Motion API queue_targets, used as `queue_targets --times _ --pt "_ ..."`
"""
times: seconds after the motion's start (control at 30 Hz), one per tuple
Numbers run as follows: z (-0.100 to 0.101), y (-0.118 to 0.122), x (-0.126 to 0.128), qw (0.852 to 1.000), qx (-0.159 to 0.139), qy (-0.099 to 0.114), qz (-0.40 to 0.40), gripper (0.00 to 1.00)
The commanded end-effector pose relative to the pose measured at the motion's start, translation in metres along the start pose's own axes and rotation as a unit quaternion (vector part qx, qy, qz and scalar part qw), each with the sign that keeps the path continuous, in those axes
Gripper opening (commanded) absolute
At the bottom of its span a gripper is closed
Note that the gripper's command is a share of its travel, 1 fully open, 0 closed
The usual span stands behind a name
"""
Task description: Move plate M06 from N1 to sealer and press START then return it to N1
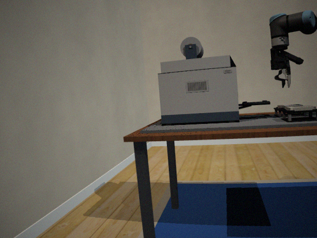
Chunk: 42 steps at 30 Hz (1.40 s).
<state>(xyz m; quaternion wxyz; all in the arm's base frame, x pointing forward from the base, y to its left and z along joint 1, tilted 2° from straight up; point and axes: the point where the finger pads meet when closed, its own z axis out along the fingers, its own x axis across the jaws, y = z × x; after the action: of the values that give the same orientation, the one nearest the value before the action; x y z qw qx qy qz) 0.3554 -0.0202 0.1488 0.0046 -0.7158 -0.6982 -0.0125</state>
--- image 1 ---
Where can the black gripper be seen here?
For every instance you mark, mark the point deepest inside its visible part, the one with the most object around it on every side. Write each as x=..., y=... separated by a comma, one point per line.
x=278, y=61

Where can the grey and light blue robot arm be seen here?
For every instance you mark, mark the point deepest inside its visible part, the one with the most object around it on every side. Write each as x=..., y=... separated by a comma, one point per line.
x=282, y=24

